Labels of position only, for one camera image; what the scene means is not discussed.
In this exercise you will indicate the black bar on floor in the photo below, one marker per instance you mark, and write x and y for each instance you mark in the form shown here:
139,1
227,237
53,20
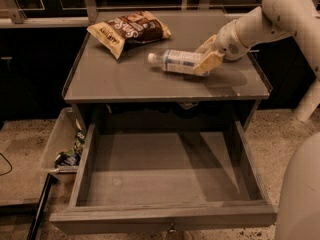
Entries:
32,234

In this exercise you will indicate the clear plastic bin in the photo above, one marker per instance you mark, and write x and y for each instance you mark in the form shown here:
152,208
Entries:
61,139

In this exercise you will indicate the grey cabinet with counter top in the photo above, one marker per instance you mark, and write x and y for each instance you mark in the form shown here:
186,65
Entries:
97,77

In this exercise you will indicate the metal railing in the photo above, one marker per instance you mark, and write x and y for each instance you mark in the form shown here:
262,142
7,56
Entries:
65,13

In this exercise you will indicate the green snack packets in bin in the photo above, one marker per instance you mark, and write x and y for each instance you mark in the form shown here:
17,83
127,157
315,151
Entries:
72,157

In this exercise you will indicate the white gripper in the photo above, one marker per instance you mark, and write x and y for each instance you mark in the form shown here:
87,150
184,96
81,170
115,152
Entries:
227,42

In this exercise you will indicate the white ceramic bowl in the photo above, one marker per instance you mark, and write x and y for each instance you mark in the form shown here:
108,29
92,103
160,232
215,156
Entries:
248,52

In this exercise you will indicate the brown and cream chip bag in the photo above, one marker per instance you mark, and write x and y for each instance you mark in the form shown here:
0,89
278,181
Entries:
137,28

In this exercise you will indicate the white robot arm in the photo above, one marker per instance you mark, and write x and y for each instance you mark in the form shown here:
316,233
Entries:
272,20

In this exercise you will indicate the blue label plastic bottle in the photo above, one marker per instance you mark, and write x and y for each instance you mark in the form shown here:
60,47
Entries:
177,61

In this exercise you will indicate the open grey top drawer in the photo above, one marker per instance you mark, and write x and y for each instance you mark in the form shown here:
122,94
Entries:
166,181

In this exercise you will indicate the white post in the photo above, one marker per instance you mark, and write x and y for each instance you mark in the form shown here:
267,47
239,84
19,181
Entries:
309,102

